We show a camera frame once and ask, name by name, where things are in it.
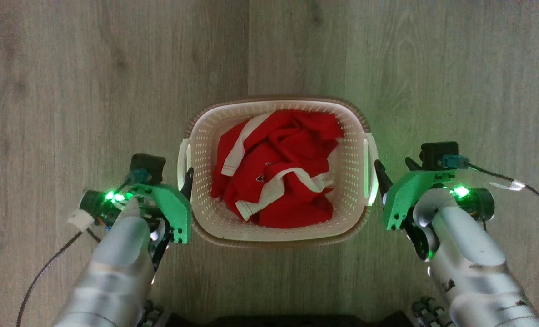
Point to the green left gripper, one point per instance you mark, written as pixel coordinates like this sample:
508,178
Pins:
176,209

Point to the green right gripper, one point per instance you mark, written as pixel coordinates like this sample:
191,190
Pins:
406,195

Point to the white plastic laundry basket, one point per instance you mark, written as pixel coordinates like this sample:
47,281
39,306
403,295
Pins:
206,218

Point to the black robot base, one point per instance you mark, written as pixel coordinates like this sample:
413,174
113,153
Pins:
287,320

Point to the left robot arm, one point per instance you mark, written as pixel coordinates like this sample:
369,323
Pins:
115,263

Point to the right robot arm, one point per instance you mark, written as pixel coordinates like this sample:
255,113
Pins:
469,263

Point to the red garment with white trim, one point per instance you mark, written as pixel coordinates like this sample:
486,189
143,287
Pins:
287,145

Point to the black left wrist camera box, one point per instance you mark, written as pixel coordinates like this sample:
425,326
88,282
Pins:
147,165

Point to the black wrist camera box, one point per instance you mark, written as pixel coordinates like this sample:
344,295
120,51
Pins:
435,154
147,165

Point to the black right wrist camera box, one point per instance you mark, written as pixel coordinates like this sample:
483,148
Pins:
435,154

